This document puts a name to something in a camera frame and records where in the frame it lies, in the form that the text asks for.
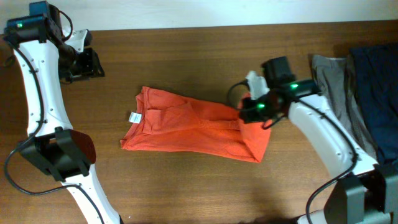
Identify red printed t-shirt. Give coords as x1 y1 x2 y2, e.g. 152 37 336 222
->
120 86 271 163

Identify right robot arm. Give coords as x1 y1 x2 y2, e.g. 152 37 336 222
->
239 57 397 223

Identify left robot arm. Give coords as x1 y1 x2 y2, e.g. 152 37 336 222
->
4 1 122 223

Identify grey garment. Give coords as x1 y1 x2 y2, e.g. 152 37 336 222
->
312 55 377 159

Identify navy blue garment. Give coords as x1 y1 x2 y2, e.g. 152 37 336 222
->
349 43 397 166

